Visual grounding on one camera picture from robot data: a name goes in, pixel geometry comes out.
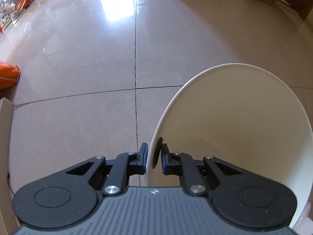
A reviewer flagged cardboard box at left edge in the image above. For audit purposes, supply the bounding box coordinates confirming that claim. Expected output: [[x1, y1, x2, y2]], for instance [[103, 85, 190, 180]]
[[0, 98, 19, 234]]

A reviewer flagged cream white plastic bin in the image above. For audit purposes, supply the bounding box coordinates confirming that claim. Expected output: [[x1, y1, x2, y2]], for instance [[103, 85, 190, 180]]
[[145, 63, 312, 228]]

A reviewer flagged orange plastic bag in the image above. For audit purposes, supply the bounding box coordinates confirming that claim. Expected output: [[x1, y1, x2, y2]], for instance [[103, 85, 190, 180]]
[[0, 61, 21, 89]]

